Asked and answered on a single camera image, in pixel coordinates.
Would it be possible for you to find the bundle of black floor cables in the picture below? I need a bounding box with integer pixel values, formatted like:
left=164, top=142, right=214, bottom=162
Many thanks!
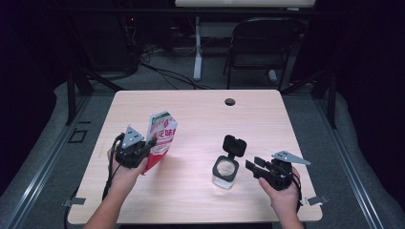
left=138, top=44, right=211, bottom=91

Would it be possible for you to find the dark computer tower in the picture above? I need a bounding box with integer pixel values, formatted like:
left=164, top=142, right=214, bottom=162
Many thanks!
left=75, top=12, right=139, bottom=73

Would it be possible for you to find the clear jar with black lid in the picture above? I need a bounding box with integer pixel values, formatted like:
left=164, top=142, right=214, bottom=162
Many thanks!
left=211, top=134, right=247, bottom=191

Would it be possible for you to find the black cable under table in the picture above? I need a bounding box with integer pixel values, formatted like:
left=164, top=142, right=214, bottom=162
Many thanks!
left=59, top=186, right=80, bottom=229

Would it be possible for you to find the black folding chair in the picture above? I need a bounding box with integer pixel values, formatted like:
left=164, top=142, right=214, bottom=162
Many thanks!
left=223, top=17, right=309, bottom=92

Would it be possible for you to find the white desk leg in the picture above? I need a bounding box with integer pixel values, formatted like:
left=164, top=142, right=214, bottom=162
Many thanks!
left=193, top=15, right=203, bottom=81

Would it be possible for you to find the red and white plastic bag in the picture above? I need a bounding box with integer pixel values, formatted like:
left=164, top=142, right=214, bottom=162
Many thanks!
left=141, top=111, right=179, bottom=176

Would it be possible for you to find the left hand-held gripper black cable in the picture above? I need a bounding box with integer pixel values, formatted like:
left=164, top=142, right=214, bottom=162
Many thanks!
left=102, top=133, right=126, bottom=201

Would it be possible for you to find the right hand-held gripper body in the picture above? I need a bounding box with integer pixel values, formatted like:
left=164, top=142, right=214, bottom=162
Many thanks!
left=263, top=150, right=311, bottom=192

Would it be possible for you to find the person's right hand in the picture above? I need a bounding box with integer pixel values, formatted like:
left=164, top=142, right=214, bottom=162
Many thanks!
left=258, top=167, right=302, bottom=218

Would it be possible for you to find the black frame crossbar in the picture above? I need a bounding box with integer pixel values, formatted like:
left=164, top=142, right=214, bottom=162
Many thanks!
left=56, top=8, right=319, bottom=17

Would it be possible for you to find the right hand-held gripper black cable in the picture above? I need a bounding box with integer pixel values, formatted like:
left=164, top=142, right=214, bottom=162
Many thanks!
left=290, top=171, right=304, bottom=213

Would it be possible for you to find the aluminium floor rail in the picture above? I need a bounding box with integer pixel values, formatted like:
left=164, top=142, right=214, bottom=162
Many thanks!
left=313, top=98, right=386, bottom=229
left=0, top=94, right=94, bottom=229

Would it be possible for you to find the person's left hand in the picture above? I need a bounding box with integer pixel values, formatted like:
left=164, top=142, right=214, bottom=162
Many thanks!
left=106, top=148, right=149, bottom=194

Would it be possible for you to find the black metal frame stand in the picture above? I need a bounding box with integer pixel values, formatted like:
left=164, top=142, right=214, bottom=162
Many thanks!
left=65, top=68, right=125, bottom=127
left=280, top=68, right=338, bottom=130

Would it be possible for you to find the hand-held gripper black cable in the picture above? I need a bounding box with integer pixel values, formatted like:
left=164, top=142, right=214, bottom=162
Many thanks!
left=102, top=133, right=126, bottom=201
left=290, top=171, right=304, bottom=213

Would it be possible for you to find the grey metal bracket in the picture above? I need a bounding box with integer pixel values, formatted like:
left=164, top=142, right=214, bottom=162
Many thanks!
left=305, top=194, right=329, bottom=207
left=62, top=197, right=87, bottom=208

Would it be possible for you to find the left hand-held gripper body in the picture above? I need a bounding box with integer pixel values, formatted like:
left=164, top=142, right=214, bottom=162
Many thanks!
left=114, top=124, right=151, bottom=169

